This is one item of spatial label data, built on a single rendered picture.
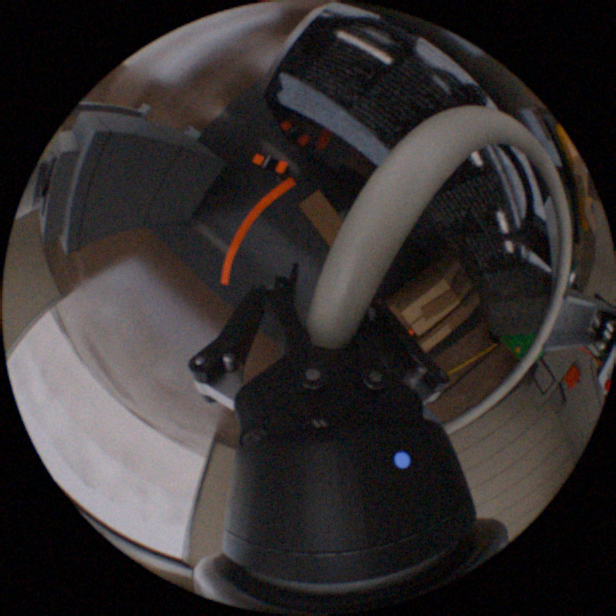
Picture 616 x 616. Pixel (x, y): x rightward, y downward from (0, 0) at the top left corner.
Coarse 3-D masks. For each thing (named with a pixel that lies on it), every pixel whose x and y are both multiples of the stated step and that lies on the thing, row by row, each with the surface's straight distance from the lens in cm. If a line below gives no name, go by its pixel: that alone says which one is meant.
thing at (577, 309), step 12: (552, 288) 47; (564, 300) 53; (576, 300) 49; (588, 300) 59; (600, 300) 83; (564, 312) 56; (576, 312) 63; (588, 312) 73; (612, 312) 94; (540, 324) 49; (564, 324) 59; (576, 324) 67; (588, 324) 78; (552, 336) 54; (564, 336) 60; (576, 336) 68; (588, 336) 79; (552, 348) 51; (564, 348) 57
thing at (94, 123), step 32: (96, 128) 66; (128, 128) 76; (160, 128) 105; (192, 128) 140; (96, 160) 67; (128, 160) 73; (160, 160) 81; (192, 160) 93; (96, 192) 73; (128, 192) 81; (160, 192) 92; (192, 192) 109; (64, 224) 78; (96, 224) 80; (128, 224) 91
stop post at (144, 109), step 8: (80, 104) 172; (88, 104) 174; (96, 104) 176; (104, 104) 180; (144, 104) 205; (72, 112) 172; (80, 112) 174; (112, 112) 183; (120, 112) 186; (128, 112) 189; (136, 112) 193; (144, 112) 196
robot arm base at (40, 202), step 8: (48, 160) 81; (40, 168) 79; (48, 168) 77; (40, 176) 77; (48, 176) 76; (40, 184) 76; (48, 184) 77; (40, 192) 75; (40, 200) 79; (32, 208) 82; (40, 208) 80
